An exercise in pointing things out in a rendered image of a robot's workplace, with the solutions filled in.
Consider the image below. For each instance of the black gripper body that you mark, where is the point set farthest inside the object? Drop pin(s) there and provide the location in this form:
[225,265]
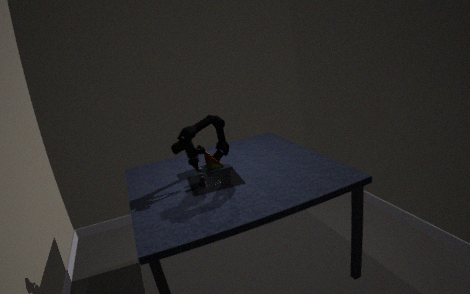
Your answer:
[191,154]

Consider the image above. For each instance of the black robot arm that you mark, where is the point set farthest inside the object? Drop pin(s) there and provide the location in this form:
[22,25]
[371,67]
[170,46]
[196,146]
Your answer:
[189,133]

